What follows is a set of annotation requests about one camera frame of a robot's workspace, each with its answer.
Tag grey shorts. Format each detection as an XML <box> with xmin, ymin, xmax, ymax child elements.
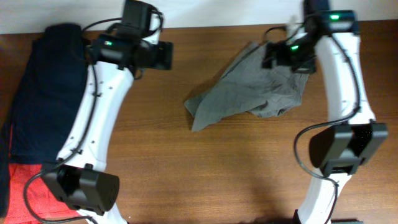
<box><xmin>184</xmin><ymin>42</ymin><xmax>309</xmax><ymax>132</ymax></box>

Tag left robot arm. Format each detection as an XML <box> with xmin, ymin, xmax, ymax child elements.
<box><xmin>40</xmin><ymin>1</ymin><xmax>173</xmax><ymax>223</ymax></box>

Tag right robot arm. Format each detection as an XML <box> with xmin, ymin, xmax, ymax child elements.
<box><xmin>262</xmin><ymin>0</ymin><xmax>388</xmax><ymax>224</ymax></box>

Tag navy blue garment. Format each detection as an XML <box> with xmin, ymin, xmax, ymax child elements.
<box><xmin>6</xmin><ymin>24</ymin><xmax>87</xmax><ymax>164</ymax></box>

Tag red mesh garment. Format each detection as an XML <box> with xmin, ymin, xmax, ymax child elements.
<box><xmin>2</xmin><ymin>124</ymin><xmax>81</xmax><ymax>224</ymax></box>

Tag right black camera cable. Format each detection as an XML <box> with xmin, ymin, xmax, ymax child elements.
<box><xmin>264</xmin><ymin>24</ymin><xmax>362</xmax><ymax>224</ymax></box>

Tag black garment with strap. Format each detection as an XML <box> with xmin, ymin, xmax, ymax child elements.
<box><xmin>1</xmin><ymin>121</ymin><xmax>11</xmax><ymax>218</ymax></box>

